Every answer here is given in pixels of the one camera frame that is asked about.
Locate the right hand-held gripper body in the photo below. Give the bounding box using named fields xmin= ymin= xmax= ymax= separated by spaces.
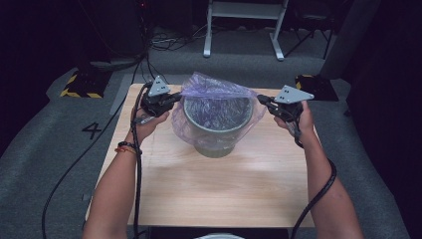
xmin=270 ymin=85 xmax=316 ymax=123

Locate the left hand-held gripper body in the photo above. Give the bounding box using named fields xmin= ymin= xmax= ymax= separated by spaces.
xmin=140 ymin=75 xmax=174 ymax=118

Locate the purple plastic bag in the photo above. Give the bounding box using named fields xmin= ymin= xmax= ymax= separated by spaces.
xmin=170 ymin=71 xmax=268 ymax=151

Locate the green plastic bucket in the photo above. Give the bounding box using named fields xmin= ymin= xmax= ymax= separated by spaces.
xmin=182 ymin=95 xmax=255 ymax=159

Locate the person's right hand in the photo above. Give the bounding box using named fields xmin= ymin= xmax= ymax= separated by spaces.
xmin=274 ymin=101 xmax=317 ymax=147

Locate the person's left hand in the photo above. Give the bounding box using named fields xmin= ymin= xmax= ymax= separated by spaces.
xmin=126 ymin=106 xmax=170 ymax=144

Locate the black yellow striped floor block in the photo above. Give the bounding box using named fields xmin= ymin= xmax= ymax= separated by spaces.
xmin=60 ymin=68 xmax=112 ymax=100
xmin=295 ymin=74 xmax=339 ymax=102

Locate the black tripod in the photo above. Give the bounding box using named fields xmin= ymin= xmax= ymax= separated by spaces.
xmin=284 ymin=14 xmax=334 ymax=61

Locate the dark equipment rack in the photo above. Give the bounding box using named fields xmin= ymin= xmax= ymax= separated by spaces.
xmin=78 ymin=0 xmax=151 ymax=66

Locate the grey column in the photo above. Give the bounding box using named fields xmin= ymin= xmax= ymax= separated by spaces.
xmin=319 ymin=0 xmax=383 ymax=81

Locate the white rounded object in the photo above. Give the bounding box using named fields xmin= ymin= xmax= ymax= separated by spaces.
xmin=193 ymin=232 xmax=246 ymax=239

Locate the black bead bracelet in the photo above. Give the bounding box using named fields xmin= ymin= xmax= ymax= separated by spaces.
xmin=116 ymin=140 xmax=143 ymax=155

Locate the bundle of floor cables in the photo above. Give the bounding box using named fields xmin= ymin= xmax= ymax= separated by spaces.
xmin=148 ymin=24 xmax=207 ymax=52

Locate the orange cord bracelet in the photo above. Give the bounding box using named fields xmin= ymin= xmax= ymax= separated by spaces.
xmin=114 ymin=146 xmax=138 ymax=155

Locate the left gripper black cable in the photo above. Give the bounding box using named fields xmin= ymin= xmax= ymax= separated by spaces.
xmin=130 ymin=83 xmax=151 ymax=239

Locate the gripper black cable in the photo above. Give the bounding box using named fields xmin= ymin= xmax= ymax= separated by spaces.
xmin=130 ymin=83 xmax=151 ymax=239
xmin=290 ymin=120 xmax=338 ymax=239

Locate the white metal stand frame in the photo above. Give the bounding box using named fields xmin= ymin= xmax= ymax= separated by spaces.
xmin=202 ymin=0 xmax=290 ymax=62

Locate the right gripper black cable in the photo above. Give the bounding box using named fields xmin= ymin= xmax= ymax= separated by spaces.
xmin=290 ymin=120 xmax=338 ymax=239

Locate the long black floor cable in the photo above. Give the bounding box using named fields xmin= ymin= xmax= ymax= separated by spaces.
xmin=41 ymin=54 xmax=147 ymax=239

